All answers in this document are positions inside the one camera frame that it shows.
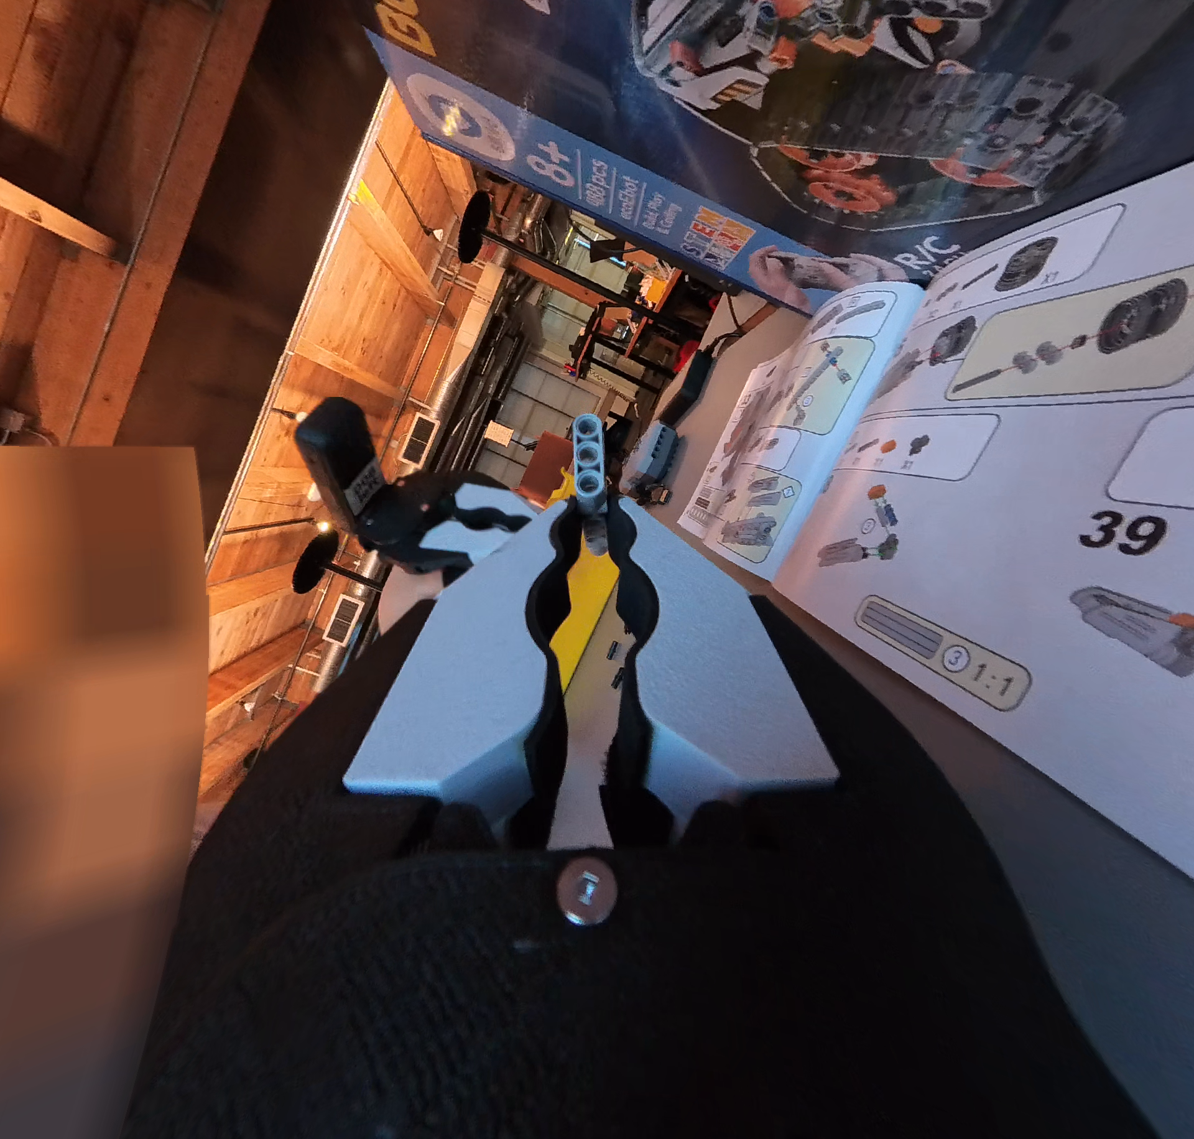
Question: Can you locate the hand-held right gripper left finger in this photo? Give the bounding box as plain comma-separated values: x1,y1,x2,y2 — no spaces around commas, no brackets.
341,494,573,849

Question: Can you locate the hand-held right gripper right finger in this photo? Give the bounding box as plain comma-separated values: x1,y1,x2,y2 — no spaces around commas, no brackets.
597,494,841,849

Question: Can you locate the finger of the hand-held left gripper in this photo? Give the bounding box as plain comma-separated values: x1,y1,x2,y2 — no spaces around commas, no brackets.
422,518,510,569
456,483,535,532

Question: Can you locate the grey building frame piece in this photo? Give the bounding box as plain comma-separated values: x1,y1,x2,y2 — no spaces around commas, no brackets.
571,411,617,557

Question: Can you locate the brown chair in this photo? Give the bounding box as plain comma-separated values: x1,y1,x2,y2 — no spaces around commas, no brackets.
515,430,587,507

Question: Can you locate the yellow storage bin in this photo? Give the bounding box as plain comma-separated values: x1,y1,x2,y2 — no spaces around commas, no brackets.
549,467,625,682

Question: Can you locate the open instruction booklet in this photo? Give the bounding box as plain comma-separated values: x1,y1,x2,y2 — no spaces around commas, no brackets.
676,164,1194,879

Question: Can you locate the blue toy kit box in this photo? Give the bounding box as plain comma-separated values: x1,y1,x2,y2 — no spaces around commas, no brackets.
313,0,1194,319

